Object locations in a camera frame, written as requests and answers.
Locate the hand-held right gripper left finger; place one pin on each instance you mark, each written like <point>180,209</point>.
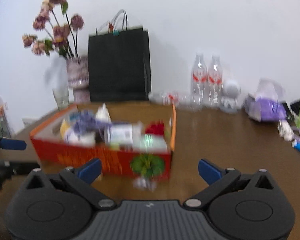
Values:
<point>91,170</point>

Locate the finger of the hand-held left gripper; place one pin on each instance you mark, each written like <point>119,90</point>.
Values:
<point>20,167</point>
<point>13,144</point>

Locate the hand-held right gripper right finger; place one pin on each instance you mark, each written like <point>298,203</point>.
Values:
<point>210,171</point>

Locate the red cardboard box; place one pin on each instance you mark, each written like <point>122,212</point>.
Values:
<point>90,158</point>

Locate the white and yellow plush toy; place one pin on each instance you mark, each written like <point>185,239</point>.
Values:
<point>77,137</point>

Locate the white cotton swab box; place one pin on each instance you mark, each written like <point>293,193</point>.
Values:
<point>122,133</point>

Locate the iridescent white bath puff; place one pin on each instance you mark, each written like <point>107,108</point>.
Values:
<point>103,113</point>

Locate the green tissue pack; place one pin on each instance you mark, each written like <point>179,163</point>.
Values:
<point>155,143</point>

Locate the red rose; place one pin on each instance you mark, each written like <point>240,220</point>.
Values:
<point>155,128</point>

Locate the small clear wrapper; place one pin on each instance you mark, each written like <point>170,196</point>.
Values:
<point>145,183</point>

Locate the clear drinking glass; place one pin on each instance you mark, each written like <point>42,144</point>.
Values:
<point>61,98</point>

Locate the clear water bottle red label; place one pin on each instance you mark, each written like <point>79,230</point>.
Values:
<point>215,80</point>
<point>175,98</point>
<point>198,80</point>

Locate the white robot toy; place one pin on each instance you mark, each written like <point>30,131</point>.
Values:
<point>231,92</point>

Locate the purple tissue pack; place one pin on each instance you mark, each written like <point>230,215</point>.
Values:
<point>266,107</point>

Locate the white charger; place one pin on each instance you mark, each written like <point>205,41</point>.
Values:
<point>285,130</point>

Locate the purple textured vase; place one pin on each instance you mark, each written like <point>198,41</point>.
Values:
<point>77,75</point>

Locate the black pouch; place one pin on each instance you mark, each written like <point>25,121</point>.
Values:
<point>292,107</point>

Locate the black paper bag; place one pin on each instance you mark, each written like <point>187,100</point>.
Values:
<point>118,65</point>

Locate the dried pink flowers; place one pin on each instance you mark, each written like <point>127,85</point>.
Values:
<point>58,31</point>

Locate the green binder clip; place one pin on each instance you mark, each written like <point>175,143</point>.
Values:
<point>115,32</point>

